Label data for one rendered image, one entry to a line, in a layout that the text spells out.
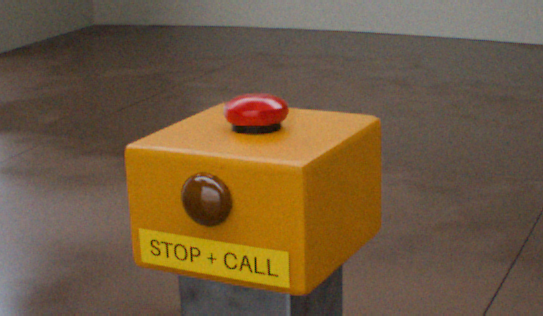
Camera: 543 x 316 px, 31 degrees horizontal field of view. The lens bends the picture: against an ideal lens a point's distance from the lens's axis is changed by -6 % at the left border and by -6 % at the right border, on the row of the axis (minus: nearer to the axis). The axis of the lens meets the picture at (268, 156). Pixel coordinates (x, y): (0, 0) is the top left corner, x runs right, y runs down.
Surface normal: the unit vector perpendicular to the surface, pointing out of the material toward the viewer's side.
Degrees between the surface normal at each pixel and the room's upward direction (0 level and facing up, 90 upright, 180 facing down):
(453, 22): 90
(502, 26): 90
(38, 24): 90
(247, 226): 90
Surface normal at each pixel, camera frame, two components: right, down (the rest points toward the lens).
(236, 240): -0.46, 0.26
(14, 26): 0.91, 0.08
